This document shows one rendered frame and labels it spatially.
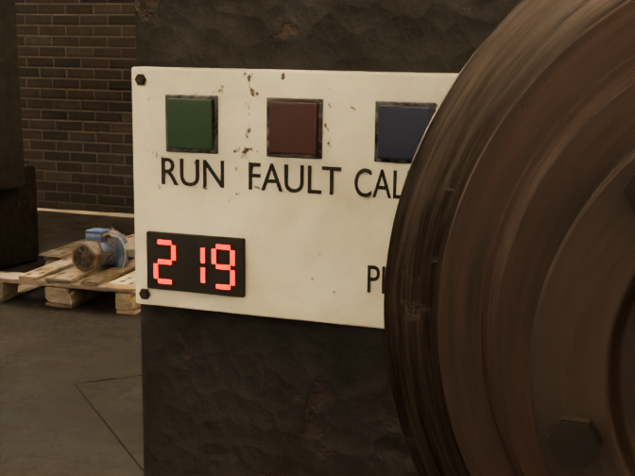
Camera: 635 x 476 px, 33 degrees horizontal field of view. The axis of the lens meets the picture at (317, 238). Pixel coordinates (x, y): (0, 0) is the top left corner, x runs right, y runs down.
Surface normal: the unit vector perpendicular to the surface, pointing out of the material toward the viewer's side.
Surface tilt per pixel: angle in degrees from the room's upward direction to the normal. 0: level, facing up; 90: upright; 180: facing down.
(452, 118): 90
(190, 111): 90
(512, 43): 90
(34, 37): 90
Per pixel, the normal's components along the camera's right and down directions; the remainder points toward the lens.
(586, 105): -0.75, -0.58
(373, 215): -0.33, 0.17
